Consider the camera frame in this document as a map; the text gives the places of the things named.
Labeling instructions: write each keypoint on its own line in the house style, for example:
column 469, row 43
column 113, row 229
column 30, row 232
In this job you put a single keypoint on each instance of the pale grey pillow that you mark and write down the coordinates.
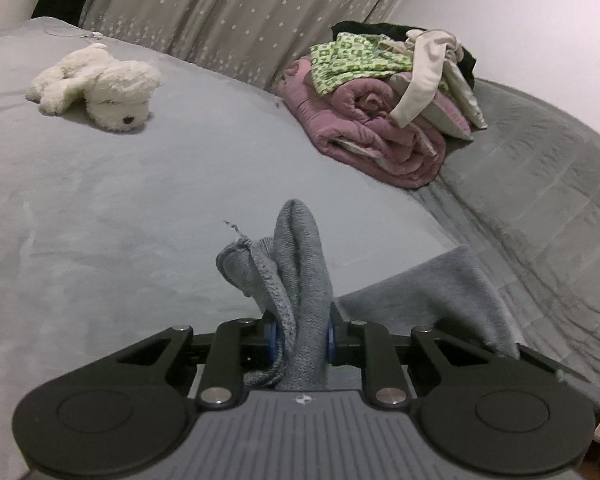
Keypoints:
column 455, row 110

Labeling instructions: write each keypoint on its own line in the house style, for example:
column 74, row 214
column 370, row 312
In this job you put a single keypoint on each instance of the cream white garment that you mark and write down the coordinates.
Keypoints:
column 425, row 75

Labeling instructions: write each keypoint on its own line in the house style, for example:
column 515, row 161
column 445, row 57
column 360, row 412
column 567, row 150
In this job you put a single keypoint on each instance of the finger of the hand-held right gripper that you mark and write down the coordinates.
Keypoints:
column 545, row 362

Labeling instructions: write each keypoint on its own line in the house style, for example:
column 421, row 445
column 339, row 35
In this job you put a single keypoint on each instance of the black garment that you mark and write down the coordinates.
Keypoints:
column 360, row 27

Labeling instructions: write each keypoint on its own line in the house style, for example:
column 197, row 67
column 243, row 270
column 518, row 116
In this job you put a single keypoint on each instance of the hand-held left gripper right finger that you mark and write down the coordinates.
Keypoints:
column 331, row 345

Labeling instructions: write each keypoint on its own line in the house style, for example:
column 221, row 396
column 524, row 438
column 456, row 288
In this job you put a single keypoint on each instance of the pink folded quilt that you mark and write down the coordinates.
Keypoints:
column 360, row 130

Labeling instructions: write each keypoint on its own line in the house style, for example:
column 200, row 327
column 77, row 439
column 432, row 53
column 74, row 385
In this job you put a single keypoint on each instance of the grey quilted blanket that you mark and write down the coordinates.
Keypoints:
column 540, row 200

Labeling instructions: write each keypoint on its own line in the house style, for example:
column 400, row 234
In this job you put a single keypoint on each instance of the grey bed sheet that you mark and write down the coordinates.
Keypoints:
column 105, row 220

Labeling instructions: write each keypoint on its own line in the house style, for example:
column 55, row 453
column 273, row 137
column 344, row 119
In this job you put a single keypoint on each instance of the green patterned cloth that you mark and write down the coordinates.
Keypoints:
column 350, row 60

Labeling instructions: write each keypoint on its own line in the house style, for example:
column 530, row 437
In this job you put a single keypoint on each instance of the grey knit sweater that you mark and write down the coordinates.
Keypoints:
column 305, row 285

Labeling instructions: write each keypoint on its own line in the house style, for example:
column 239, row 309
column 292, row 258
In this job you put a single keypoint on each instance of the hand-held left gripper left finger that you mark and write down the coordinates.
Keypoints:
column 271, row 342

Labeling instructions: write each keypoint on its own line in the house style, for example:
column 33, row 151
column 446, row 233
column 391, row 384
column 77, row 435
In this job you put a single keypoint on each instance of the white plush dog toy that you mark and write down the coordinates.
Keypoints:
column 110, row 85

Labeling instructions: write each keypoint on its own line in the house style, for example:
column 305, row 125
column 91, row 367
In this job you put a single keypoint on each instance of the grey star curtain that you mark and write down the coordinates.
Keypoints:
column 240, row 15

